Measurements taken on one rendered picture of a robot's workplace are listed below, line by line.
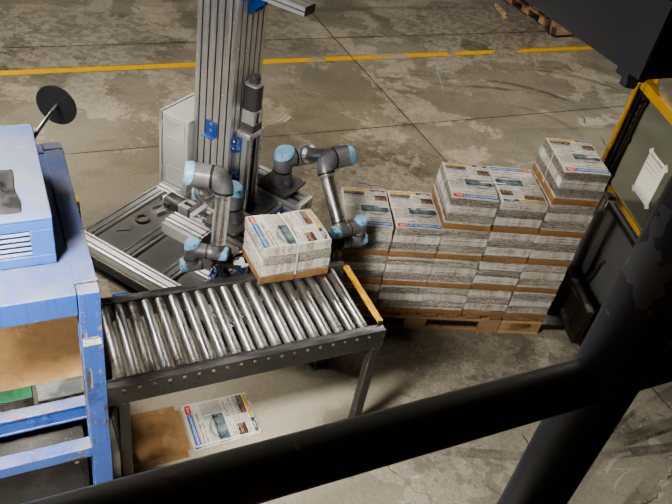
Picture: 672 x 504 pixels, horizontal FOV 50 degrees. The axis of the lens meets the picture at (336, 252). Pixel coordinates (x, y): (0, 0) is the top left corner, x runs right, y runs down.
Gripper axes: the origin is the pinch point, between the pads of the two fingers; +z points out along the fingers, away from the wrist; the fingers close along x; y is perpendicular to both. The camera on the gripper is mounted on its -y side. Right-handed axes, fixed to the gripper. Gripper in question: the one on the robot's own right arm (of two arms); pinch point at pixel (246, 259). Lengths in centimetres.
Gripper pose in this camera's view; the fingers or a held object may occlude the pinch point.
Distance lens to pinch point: 386.4
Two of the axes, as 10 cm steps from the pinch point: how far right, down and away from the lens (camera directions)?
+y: 1.2, -8.2, -5.6
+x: -4.0, -5.6, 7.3
